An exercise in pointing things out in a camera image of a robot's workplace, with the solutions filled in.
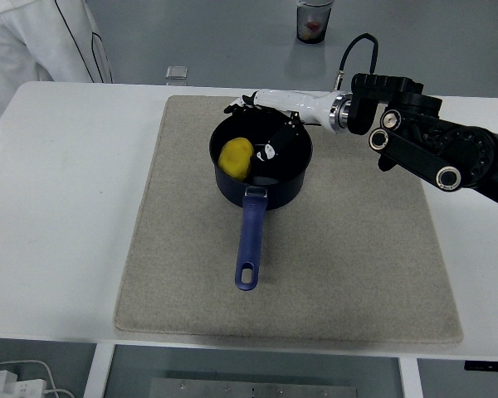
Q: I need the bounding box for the blue pot with handle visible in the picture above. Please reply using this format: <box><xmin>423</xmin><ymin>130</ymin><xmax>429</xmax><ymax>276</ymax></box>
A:
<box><xmin>208</xmin><ymin>109</ymin><xmax>314</xmax><ymax>293</ymax></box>

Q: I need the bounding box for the white cable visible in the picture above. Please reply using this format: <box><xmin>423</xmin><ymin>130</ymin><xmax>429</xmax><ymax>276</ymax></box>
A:
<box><xmin>0</xmin><ymin>359</ymin><xmax>74</xmax><ymax>398</ymax></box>

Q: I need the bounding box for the yellow potato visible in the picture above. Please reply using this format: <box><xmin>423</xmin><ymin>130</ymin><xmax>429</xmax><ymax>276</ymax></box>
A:
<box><xmin>217</xmin><ymin>137</ymin><xmax>256</xmax><ymax>182</ymax></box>

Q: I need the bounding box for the person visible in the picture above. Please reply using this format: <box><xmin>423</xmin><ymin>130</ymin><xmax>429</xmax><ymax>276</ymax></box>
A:
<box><xmin>0</xmin><ymin>0</ymin><xmax>114</xmax><ymax>121</ymax></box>

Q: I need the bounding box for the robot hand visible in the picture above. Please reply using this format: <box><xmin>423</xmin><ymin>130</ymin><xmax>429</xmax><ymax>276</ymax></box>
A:
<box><xmin>223</xmin><ymin>88</ymin><xmax>338</xmax><ymax>165</ymax></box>

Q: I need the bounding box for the white table leg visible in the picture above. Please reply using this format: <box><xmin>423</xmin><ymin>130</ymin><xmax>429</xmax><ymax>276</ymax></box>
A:
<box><xmin>84</xmin><ymin>342</ymin><xmax>116</xmax><ymax>398</ymax></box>
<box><xmin>398</xmin><ymin>356</ymin><xmax>424</xmax><ymax>398</ymax></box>

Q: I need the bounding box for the black bin with clear liner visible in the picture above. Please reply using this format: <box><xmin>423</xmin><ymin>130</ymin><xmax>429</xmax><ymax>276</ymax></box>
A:
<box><xmin>295</xmin><ymin>0</ymin><xmax>335</xmax><ymax>44</ymax></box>

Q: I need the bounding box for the beige fabric mat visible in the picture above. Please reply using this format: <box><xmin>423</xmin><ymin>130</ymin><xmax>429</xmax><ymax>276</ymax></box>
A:
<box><xmin>113</xmin><ymin>95</ymin><xmax>464</xmax><ymax>343</ymax></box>

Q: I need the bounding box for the white power strip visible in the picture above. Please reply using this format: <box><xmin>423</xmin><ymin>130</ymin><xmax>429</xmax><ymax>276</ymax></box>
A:
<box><xmin>0</xmin><ymin>370</ymin><xmax>47</xmax><ymax>398</ymax></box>

